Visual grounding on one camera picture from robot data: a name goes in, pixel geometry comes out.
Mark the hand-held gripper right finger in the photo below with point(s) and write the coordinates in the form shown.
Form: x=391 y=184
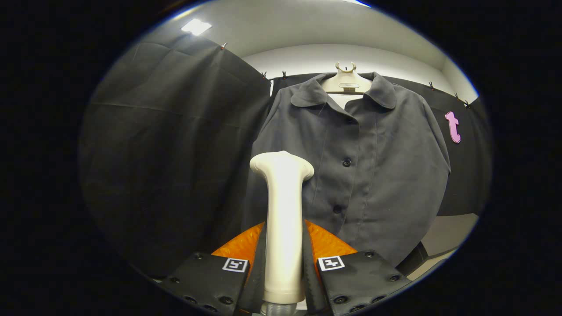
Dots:
x=311 y=272

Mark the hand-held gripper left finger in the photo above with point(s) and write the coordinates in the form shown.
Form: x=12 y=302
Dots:
x=257 y=272

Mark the cream white garment steamer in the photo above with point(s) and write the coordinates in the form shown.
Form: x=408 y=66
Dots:
x=283 y=219

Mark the dark grey button shirt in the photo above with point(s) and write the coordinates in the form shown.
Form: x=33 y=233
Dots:
x=386 y=175

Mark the cream plastic clothes hanger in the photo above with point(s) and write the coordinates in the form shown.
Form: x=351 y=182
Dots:
x=347 y=81

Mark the black backdrop cloth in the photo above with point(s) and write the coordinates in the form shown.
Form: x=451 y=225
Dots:
x=175 y=153

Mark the small ceiling light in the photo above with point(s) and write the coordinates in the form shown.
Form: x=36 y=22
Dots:
x=196 y=26

